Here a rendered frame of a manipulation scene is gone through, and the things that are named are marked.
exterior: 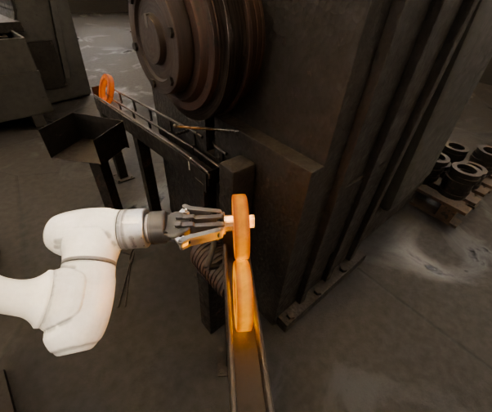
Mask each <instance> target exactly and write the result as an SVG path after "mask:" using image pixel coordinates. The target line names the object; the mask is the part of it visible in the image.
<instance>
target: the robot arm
mask: <svg viewBox="0 0 492 412"><path fill-rule="evenodd" d="M233 230H234V221H233V215H225V213H224V212H222V211H221V209H218V208H201V207H193V206H189V205H188V204H183V205H182V209H181V210H180V211H179V212H174V213H167V212H166V211H164V210H162V211H151V212H149V210H148V209H146V208H137V209H113V208H84V209H78V210H74V211H69V212H65V213H61V214H58V215H56V216H54V217H52V218H51V219H50V220H49V221H48V222H47V224H46V225H45V228H44V231H43V241H44V244H45V245H46V247H47V248H48V249H50V250H51V251H52V252H53V253H55V254H58V255H60V256H61V265H60V268H59V269H56V270H48V271H47V272H45V273H44V274H42V275H40V276H38V277H36V278H33V279H28V280H15V279H11V278H7V277H5V276H1V275H0V314H3V315H9V316H18V317H20V318H23V319H25V320H27V321H28V322H29V323H30V324H31V325H32V327H33V328H34V329H41V330H42V331H44V334H43V342H44V344H45V346H46V348H47V350H48V351H49V352H50V353H53V354H54V355H55V356H64V355H69V354H72V353H76V352H83V351H86V350H90V349H92V348H93V347H94V346H95V345H96V344H97V342H98V341H99V340H100V339H101V338H102V336H103V334H104V332H105V330H106V327H107V325H108V323H109V320H110V314H111V311H112V306H113V303H114V293H115V285H116V278H115V271H116V264H117V261H118V258H119V254H120V252H121V250H123V249H126V250H127V249H143V248H148V247H149V246H150V244H166V243H167V242H168V241H172V242H177V244H178V245H179V249H180V250H184V249H187V248H189V247H190V246H193V245H197V244H202V243H206V242H209V241H213V240H219V239H222V238H223V235H225V234H226V231H233Z"/></svg>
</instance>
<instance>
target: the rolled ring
mask: <svg viewBox="0 0 492 412"><path fill-rule="evenodd" d="M106 84H107V93H106V95H105V89H106ZM99 97H100V98H101V99H103V100H105V101H107V102H108V103H110V104H111V102H112V100H113V98H114V79H113V77H112V76H111V75H109V74H103V75H102V77H101V80H100V85H99Z"/></svg>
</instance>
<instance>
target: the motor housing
mask: <svg viewBox="0 0 492 412"><path fill-rule="evenodd" d="M210 246H211V241H209V242H206V243H202V244H197V245H194V246H193V248H192V249H191V252H190V260H191V262H192V264H193V265H194V266H195V267H196V268H197V279H198V287H199V304H200V312H201V321H202V323H203V324H204V326H205V328H206V329H207V330H208V332H209V333H210V334H213V333H214V332H215V331H217V330H218V329H220V328H221V327H222V326H223V325H224V324H225V323H226V311H225V292H224V273H223V243H222V242H221V241H220V240H217V247H216V250H215V253H214V256H213V259H212V264H213V263H218V264H219V268H218V269H216V270H211V271H206V270H205V268H204V265H205V262H206V259H207V256H208V251H209V249H210Z"/></svg>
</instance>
